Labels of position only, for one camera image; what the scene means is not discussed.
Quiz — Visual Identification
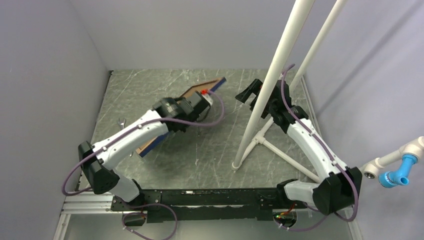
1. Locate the blue pipe fitting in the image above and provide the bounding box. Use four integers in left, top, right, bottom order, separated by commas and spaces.
378, 153, 418, 188

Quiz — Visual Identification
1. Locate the blue wooden picture frame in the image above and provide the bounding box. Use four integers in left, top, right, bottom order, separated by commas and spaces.
136, 77, 226, 157

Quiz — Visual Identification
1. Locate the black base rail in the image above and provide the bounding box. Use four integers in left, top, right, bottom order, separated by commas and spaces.
110, 188, 309, 223

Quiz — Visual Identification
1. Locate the silver open-end wrench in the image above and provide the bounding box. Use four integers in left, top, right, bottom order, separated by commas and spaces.
117, 117, 127, 130

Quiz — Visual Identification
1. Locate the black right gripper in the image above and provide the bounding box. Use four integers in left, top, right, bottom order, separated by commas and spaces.
235, 79, 277, 119

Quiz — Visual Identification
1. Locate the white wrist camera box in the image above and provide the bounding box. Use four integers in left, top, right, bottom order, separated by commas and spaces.
200, 89, 214, 106

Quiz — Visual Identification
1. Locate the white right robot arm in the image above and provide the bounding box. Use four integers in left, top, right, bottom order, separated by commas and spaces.
241, 80, 362, 216

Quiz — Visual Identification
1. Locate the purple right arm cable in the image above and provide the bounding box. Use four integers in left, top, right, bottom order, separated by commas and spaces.
273, 63, 360, 232

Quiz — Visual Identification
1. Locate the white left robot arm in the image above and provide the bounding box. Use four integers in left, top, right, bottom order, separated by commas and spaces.
78, 91, 213, 210

